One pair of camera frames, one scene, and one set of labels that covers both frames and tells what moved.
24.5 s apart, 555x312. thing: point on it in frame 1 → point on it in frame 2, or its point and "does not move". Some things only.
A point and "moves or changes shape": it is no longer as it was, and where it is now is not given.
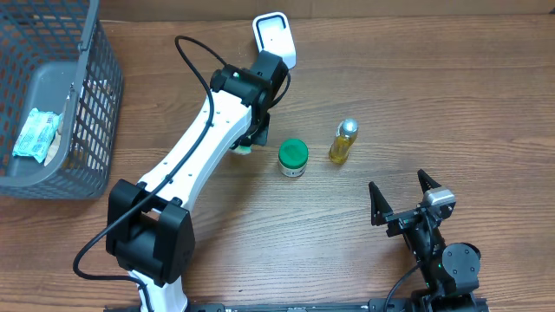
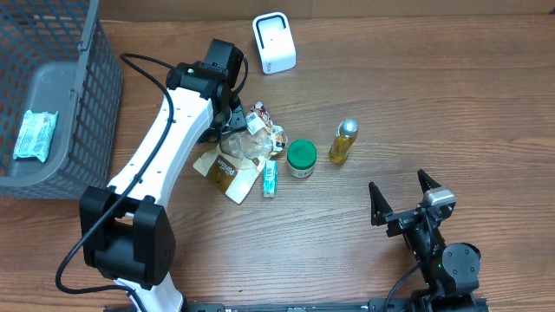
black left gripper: (256, 133) → (231, 102)
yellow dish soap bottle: (346, 133) does not move
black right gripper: (400, 220) does not move
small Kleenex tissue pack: (242, 149) → (270, 179)
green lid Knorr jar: (292, 158) moves or changes shape
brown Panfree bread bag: (63, 121) → (236, 164)
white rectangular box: (274, 35) does not move
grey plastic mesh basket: (47, 48) does not move
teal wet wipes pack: (37, 134) does not move
